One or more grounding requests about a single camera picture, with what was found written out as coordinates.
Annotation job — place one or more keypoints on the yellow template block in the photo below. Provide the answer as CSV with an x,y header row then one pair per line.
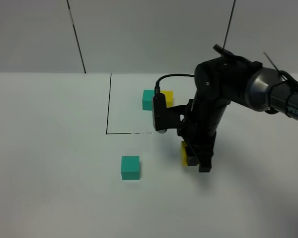
x,y
168,98

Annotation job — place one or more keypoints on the teal template block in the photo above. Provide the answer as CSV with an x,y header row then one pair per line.
x,y
147,100

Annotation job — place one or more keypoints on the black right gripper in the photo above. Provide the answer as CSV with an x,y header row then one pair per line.
x,y
199,128

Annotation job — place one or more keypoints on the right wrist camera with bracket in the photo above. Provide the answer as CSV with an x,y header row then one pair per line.
x,y
165,118

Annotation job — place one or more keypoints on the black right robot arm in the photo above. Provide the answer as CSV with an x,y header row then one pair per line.
x,y
220,81

